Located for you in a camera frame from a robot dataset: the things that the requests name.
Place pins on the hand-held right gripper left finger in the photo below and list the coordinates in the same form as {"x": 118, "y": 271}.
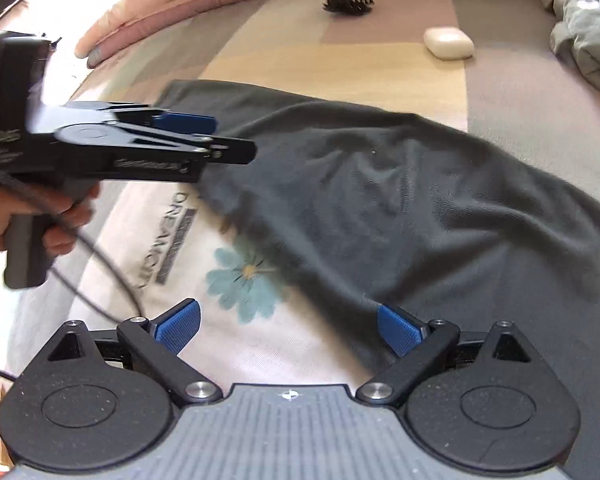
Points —
{"x": 180, "y": 329}

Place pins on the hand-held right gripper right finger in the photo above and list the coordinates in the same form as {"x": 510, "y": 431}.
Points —
{"x": 400, "y": 331}

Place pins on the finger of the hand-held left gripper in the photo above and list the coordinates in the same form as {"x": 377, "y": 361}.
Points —
{"x": 180, "y": 122}
{"x": 230, "y": 152}

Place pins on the dark grey pants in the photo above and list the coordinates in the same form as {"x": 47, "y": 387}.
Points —
{"x": 380, "y": 185}

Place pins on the person's left hand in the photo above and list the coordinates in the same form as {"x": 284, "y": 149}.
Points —
{"x": 10, "y": 217}

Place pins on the pink floral quilt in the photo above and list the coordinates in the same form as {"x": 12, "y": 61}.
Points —
{"x": 145, "y": 15}

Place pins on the white earbuds case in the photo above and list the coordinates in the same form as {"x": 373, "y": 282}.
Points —
{"x": 448, "y": 42}

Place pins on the light grey garment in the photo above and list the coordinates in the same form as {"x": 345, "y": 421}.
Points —
{"x": 590, "y": 35}

